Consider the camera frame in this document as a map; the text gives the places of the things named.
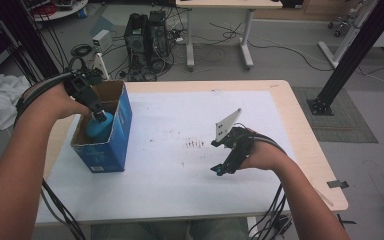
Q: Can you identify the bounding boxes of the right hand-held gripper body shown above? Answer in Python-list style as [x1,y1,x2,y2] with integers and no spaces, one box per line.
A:
[210,107,256,158]

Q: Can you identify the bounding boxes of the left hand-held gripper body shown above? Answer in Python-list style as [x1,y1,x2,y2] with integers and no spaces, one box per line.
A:
[63,52,111,100]

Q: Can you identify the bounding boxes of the blue plastic bottle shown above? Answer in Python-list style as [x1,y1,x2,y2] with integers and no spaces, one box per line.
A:
[85,111,115,143]

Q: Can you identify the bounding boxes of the blue cardboard box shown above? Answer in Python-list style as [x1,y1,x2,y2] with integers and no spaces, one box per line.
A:
[70,79,134,174]

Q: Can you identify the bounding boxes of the person's right hand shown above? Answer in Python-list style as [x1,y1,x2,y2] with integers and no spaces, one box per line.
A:
[238,131,290,172]

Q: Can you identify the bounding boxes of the person's left hand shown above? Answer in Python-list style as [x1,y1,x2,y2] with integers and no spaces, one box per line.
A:
[21,82,94,130]

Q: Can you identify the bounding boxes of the small white device box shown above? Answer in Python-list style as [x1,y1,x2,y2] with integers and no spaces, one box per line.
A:
[91,29,114,54]

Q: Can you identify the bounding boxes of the white table mat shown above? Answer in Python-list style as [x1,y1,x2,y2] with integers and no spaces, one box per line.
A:
[34,90,298,225]

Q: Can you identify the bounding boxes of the white table leg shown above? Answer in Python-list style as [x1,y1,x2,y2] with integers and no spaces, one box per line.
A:
[245,216,258,235]

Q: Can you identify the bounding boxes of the black computer tower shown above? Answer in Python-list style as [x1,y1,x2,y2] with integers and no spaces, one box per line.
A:
[123,12,153,69]

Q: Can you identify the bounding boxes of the round white table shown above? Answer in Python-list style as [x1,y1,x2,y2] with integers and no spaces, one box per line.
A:
[22,0,90,23]

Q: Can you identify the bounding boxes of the open-sided computer tower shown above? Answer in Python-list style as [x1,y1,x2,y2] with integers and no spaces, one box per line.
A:
[148,10,172,60]

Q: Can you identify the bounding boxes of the grey tape strip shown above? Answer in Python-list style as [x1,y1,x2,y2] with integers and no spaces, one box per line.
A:
[326,179,350,190]

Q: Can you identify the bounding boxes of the dark floor mat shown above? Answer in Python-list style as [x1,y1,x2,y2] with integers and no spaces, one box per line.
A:
[291,86,380,145]

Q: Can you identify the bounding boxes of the white-legged desk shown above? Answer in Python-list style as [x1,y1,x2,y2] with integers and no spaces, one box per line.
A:
[175,0,284,72]

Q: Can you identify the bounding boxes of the office chair wheels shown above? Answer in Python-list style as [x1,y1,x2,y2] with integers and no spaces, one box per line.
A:
[327,19,348,38]

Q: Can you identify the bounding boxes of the white metal stand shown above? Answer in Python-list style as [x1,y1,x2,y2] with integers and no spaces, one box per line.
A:
[317,0,384,70]

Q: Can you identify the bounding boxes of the coiled black cable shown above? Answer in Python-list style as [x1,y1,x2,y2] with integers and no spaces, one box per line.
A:
[70,42,94,58]

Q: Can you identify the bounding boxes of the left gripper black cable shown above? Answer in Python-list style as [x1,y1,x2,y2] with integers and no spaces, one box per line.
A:
[14,55,88,240]

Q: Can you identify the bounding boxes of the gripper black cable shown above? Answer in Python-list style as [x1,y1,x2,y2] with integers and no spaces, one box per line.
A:
[245,127,293,240]
[14,55,88,240]

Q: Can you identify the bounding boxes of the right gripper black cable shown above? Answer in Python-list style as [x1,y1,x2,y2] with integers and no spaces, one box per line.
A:
[245,127,293,240]

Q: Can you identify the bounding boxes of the black aluminium post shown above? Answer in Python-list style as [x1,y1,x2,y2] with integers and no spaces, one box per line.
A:
[0,0,62,80]
[306,0,384,117]

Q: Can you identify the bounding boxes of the long black floor cable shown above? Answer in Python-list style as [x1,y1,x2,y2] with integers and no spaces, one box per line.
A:
[209,21,335,73]

